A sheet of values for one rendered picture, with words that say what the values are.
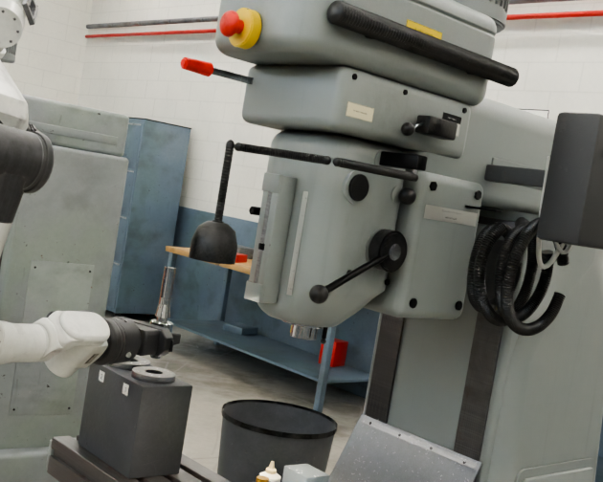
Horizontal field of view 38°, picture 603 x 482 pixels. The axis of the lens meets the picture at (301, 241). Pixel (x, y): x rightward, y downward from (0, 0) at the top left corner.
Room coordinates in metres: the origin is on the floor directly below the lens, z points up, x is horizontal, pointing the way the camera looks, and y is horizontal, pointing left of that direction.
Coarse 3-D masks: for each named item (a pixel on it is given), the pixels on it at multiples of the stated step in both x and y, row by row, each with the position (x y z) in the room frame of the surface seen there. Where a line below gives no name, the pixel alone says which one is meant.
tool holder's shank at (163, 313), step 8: (168, 272) 1.76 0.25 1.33; (168, 280) 1.76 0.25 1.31; (168, 288) 1.76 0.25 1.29; (160, 296) 1.77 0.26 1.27; (168, 296) 1.76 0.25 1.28; (160, 304) 1.76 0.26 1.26; (168, 304) 1.77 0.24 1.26; (160, 312) 1.76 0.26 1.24; (168, 312) 1.77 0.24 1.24; (160, 320) 1.76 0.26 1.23
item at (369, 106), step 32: (256, 96) 1.48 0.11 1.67; (288, 96) 1.42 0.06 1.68; (320, 96) 1.37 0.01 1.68; (352, 96) 1.36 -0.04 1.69; (384, 96) 1.40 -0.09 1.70; (416, 96) 1.46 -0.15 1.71; (288, 128) 1.48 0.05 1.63; (320, 128) 1.38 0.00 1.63; (352, 128) 1.37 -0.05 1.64; (384, 128) 1.41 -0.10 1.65
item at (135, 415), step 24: (144, 360) 1.87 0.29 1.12; (96, 384) 1.82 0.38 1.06; (120, 384) 1.75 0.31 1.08; (144, 384) 1.70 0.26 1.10; (168, 384) 1.74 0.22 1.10; (96, 408) 1.81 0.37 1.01; (120, 408) 1.74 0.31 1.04; (144, 408) 1.69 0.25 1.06; (168, 408) 1.73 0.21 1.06; (96, 432) 1.80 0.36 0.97; (120, 432) 1.73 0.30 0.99; (144, 432) 1.70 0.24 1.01; (168, 432) 1.74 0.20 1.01; (120, 456) 1.72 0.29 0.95; (144, 456) 1.71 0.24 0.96; (168, 456) 1.74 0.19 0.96
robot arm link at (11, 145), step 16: (0, 128) 1.28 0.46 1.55; (16, 128) 1.32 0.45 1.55; (0, 144) 1.26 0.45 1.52; (16, 144) 1.28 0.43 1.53; (32, 144) 1.31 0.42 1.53; (0, 160) 1.26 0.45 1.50; (16, 160) 1.28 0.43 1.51; (32, 160) 1.30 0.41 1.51; (0, 176) 1.28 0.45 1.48; (16, 176) 1.29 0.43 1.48; (32, 176) 1.31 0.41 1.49; (0, 192) 1.28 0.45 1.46; (16, 192) 1.30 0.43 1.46; (0, 208) 1.29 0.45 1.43; (16, 208) 1.32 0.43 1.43
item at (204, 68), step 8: (184, 64) 1.40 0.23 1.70; (192, 64) 1.40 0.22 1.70; (200, 64) 1.41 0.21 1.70; (208, 64) 1.42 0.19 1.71; (200, 72) 1.42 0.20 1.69; (208, 72) 1.43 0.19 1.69; (216, 72) 1.44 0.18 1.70; (224, 72) 1.45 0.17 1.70; (232, 72) 1.47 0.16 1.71; (240, 80) 1.48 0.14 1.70; (248, 80) 1.49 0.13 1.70
